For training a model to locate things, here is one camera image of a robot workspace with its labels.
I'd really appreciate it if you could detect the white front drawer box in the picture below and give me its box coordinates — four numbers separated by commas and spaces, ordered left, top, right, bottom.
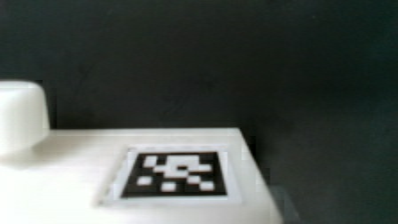
0, 81, 285, 224

